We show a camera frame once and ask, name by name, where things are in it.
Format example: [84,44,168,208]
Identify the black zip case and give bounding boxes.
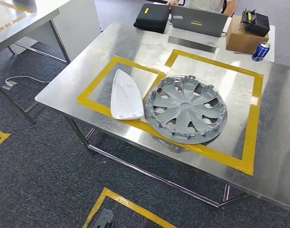
[134,3,171,34]

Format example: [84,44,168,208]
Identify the person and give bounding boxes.
[166,0,238,18]

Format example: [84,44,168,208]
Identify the white cabinet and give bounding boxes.
[9,0,101,64]

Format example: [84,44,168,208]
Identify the yellow tape square marking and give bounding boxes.
[82,188,177,228]

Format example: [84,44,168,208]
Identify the white triangular plastic part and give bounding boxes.
[110,69,144,121]

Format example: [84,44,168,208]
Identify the yellow tape double rectangle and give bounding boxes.
[76,48,264,176]

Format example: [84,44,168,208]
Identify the stainless steel table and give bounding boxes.
[0,0,71,125]

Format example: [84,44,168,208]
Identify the brown cardboard box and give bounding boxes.
[226,15,270,55]

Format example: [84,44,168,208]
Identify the blue drink can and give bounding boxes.
[251,41,270,62]

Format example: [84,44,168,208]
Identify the grey plastic wheel hubcap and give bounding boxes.
[144,75,228,145]

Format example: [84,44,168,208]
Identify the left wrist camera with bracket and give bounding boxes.
[92,209,114,228]

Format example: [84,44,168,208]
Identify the grey laptop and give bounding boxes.
[170,4,229,38]

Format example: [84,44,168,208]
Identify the black device with yellow label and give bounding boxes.
[239,8,270,38]

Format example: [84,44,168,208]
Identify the stainless steel workbench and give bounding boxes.
[35,22,290,211]

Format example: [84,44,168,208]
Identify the yellow tape outline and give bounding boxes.
[0,0,34,35]

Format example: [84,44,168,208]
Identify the white power strip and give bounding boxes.
[2,80,18,91]

